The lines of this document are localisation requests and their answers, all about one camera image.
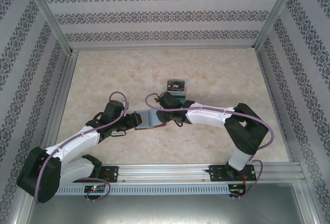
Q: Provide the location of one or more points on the clear acrylic card holder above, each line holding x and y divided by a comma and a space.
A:
168, 92

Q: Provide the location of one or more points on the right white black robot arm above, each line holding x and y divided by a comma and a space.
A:
206, 119

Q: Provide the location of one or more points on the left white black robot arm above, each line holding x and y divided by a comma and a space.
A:
80, 145

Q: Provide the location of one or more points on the teal card with black stripe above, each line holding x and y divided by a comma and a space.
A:
181, 96

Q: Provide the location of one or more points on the small circuit board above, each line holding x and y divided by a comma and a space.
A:
95, 188
237, 190

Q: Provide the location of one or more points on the grey metal sheet panel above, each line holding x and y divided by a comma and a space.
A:
165, 211

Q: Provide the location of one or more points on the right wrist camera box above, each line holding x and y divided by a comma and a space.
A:
168, 100

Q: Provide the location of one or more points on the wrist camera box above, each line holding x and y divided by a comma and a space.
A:
168, 100
112, 110

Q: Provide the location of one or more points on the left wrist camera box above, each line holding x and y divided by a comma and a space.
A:
112, 110

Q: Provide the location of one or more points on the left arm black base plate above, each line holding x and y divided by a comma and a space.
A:
113, 172

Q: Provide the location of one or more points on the wide aluminium base rail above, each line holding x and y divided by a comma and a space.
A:
165, 172

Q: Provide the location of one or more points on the aluminium frame beam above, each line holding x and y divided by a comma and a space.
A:
165, 50

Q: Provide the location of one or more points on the aluminium table edge rail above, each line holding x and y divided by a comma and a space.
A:
60, 100
276, 105

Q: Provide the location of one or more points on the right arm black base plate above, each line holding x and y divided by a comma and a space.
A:
216, 173

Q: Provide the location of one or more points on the aluminium frame post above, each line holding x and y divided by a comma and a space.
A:
275, 15
49, 15

